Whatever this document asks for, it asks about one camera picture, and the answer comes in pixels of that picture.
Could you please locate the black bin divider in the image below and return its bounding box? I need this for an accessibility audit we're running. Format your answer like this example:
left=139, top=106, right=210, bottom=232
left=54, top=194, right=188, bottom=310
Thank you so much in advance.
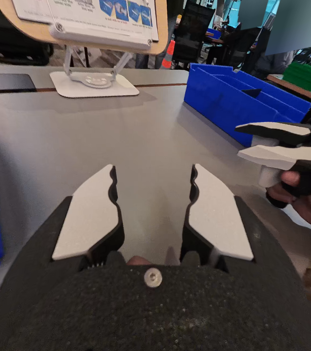
left=242, top=88, right=262, bottom=99

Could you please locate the black table panel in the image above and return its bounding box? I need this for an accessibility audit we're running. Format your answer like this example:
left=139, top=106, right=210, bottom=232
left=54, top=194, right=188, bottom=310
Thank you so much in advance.
left=0, top=73, right=36, bottom=92

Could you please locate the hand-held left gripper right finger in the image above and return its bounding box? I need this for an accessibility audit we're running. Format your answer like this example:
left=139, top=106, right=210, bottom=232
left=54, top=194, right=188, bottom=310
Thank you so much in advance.
left=180, top=164, right=255, bottom=270

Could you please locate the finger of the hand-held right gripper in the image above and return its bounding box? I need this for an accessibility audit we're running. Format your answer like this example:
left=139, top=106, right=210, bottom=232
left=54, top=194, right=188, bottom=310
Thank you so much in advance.
left=237, top=145, right=311, bottom=189
left=235, top=122, right=311, bottom=148

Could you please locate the instruction board on white stand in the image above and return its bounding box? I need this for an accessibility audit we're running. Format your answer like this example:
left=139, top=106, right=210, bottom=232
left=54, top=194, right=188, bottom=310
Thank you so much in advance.
left=0, top=0, right=169, bottom=98

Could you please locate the green storage bin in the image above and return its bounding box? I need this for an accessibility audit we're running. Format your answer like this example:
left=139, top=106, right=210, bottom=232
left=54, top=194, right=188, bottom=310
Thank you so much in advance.
left=283, top=63, right=311, bottom=92

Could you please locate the blue divided storage bin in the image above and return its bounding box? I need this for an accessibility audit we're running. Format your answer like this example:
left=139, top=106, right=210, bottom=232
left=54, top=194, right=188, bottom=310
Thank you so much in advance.
left=183, top=63, right=311, bottom=147

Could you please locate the orange traffic cone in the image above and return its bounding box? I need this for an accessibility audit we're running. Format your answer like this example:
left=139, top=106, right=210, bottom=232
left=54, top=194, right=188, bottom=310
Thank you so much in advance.
left=161, top=40, right=176, bottom=69

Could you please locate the grey wood-edged table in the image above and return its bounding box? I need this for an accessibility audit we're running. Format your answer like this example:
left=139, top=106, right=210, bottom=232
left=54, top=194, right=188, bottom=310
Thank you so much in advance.
left=0, top=64, right=189, bottom=92

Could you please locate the black office chair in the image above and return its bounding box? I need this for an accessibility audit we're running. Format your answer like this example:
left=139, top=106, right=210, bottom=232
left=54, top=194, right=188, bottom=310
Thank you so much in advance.
left=173, top=0, right=216, bottom=65
left=0, top=8, right=54, bottom=66

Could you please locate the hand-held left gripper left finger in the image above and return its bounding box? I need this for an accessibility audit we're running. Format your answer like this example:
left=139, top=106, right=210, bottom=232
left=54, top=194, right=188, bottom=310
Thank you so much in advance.
left=52, top=165, right=125, bottom=270

